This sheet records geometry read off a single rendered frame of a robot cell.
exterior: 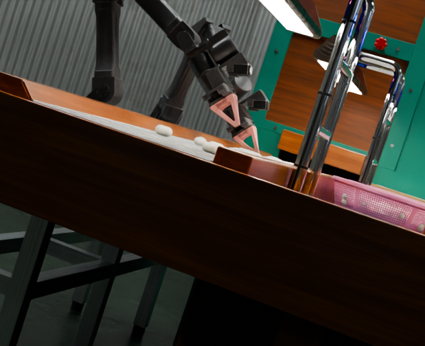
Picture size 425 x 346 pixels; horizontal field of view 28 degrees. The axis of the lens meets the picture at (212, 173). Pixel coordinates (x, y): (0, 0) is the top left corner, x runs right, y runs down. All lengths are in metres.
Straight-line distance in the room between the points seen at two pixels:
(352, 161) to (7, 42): 2.89
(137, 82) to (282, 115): 2.03
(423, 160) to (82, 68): 2.64
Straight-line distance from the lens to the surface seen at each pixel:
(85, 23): 5.16
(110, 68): 2.22
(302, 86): 3.07
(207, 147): 1.57
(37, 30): 5.27
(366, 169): 2.43
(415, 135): 3.00
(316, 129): 1.48
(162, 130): 1.71
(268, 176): 1.34
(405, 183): 2.99
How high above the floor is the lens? 0.78
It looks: 3 degrees down
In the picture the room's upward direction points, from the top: 18 degrees clockwise
